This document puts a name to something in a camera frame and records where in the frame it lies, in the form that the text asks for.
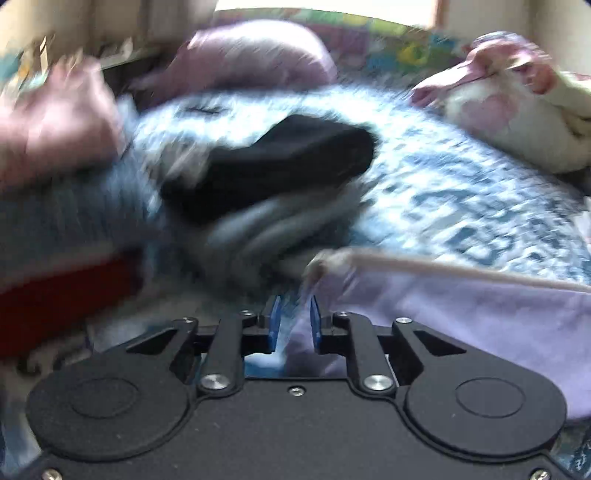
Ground pink white bundled duvet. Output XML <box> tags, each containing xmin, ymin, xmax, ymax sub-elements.
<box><xmin>411</xmin><ymin>31</ymin><xmax>590</xmax><ymax>174</ymax></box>

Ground colourful alphabet foam mat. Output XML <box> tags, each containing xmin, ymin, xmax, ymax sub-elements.
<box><xmin>212</xmin><ymin>8</ymin><xmax>466</xmax><ymax>84</ymax></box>

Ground blue white patterned quilt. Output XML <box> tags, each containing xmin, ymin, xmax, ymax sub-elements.
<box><xmin>136</xmin><ymin>85</ymin><xmax>590</xmax><ymax>288</ymax></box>

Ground lavender pillow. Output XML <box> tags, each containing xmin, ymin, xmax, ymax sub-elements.
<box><xmin>130</xmin><ymin>20</ymin><xmax>338</xmax><ymax>104</ymax></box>

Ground pink bunny sweatshirt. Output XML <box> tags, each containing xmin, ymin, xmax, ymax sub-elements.
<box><xmin>1</xmin><ymin>56</ymin><xmax>127</xmax><ymax>191</ymax></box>

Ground lavender pants with cream waistband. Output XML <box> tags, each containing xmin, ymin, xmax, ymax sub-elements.
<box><xmin>284</xmin><ymin>248</ymin><xmax>590</xmax><ymax>422</ymax></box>

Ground folded blue jeans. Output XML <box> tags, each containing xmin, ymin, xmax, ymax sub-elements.
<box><xmin>1</xmin><ymin>148</ymin><xmax>167</xmax><ymax>288</ymax></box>

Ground black folded garment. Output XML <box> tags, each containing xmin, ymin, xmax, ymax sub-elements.
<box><xmin>160</xmin><ymin>115</ymin><xmax>377</xmax><ymax>225</ymax></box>

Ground dark red folded garment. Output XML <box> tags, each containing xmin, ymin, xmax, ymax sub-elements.
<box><xmin>1</xmin><ymin>250</ymin><xmax>143</xmax><ymax>360</ymax></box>

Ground grey folded garment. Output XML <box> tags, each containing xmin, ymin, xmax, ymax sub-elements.
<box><xmin>152</xmin><ymin>180</ymin><xmax>372</xmax><ymax>292</ymax></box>

